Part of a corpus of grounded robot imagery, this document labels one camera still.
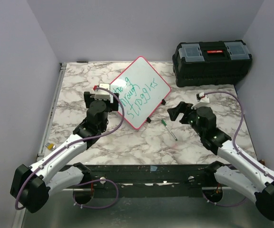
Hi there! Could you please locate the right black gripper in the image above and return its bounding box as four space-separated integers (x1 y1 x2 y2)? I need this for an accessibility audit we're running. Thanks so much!
168 101 205 136

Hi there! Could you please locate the green whiteboard marker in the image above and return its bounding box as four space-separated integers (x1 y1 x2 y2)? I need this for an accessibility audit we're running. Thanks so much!
161 119 178 141

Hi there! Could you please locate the whiteboard with pink frame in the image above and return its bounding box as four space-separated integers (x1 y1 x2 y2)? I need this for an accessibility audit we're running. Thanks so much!
110 56 171 130

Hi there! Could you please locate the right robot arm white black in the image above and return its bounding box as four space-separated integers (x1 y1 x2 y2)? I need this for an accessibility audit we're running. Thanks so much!
167 102 274 221

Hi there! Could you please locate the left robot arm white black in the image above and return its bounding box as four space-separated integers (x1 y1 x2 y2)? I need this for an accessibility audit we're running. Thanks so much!
10 87 123 213

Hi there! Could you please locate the black toolbox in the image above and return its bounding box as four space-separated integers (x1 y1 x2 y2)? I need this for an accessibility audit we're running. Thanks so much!
172 40 253 87

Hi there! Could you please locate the small yellow connector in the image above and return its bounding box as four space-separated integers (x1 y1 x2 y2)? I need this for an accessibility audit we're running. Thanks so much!
45 142 56 151

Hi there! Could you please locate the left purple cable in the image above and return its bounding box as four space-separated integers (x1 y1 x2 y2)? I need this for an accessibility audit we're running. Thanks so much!
15 87 125 211

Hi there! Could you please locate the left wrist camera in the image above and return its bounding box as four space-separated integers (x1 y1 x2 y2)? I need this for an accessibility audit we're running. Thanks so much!
93 83 110 101

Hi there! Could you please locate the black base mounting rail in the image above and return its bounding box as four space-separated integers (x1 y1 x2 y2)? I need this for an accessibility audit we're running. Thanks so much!
44 163 233 198

